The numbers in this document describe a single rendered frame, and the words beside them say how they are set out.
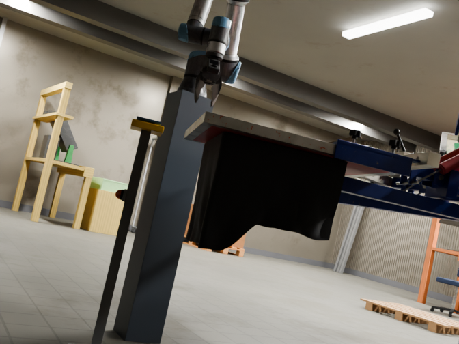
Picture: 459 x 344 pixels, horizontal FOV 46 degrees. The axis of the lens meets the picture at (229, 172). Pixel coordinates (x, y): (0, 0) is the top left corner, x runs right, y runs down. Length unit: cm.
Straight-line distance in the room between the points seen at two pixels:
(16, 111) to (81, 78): 128
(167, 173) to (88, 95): 770
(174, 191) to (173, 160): 15
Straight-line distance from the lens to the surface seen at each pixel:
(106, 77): 1030
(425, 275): 903
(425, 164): 207
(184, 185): 258
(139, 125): 216
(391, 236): 1189
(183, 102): 258
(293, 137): 191
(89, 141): 1012
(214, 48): 218
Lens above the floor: 65
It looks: 5 degrees up
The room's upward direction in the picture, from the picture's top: 12 degrees clockwise
